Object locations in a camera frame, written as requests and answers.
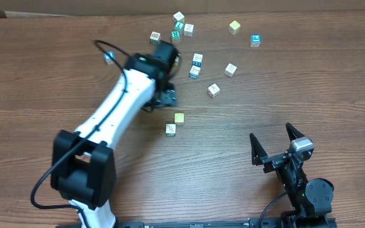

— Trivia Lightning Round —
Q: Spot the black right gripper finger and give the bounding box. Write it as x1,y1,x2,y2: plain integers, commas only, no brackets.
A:
285,122,305,141
250,133,268,165

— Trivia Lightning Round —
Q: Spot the wooden block green bottom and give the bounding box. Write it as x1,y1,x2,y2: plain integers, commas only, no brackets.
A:
165,123,176,136

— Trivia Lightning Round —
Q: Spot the wooden block red edge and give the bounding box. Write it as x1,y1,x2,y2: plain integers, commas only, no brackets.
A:
207,84,221,98

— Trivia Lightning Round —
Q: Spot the blue letter P block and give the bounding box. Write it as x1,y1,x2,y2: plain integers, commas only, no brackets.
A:
250,34,261,48

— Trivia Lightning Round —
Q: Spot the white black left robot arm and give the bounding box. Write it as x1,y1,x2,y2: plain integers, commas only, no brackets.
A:
49,41,180,227

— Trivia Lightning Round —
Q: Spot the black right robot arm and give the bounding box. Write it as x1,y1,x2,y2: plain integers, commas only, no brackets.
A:
248,122,337,227

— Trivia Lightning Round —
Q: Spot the yellow wooden block centre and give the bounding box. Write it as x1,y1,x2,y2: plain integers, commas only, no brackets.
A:
174,113,184,125

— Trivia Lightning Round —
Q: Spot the wooden block yellow side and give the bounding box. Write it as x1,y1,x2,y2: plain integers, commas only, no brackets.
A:
174,54,181,66

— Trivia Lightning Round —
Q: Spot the wooden block blue side lower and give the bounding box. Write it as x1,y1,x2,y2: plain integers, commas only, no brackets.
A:
189,65,201,79

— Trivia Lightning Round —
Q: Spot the wooden block blue side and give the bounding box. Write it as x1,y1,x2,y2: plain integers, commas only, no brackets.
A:
189,65,201,79
193,53,203,67

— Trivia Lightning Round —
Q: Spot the wooden block blue side upper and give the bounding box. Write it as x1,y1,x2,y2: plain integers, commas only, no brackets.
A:
193,53,203,67

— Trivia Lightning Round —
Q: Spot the wooden block green B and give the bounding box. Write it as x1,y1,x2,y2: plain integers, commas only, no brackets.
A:
150,31,161,45

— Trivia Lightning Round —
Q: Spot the green letter R block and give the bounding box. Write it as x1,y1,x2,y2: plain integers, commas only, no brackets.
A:
170,30,181,44

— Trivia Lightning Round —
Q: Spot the blue block far left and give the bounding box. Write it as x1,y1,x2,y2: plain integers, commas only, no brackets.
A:
104,51,115,65

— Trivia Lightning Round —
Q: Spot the wooden block letter X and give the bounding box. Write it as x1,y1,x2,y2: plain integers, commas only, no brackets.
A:
183,23,194,37

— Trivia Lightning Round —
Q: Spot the green letter L block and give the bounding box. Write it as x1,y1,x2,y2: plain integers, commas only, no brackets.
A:
174,21,185,32

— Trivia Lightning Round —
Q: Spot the wooden block top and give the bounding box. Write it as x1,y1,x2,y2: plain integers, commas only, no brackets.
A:
173,11,185,22

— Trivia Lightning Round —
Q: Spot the yellow block top right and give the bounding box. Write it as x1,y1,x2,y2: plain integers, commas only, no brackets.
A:
229,20,241,35

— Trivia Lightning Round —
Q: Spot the cardboard box edge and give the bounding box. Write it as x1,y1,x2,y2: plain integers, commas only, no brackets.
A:
0,10,68,18

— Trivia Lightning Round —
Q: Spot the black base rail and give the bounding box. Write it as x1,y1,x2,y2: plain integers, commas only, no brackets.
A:
55,217,338,228

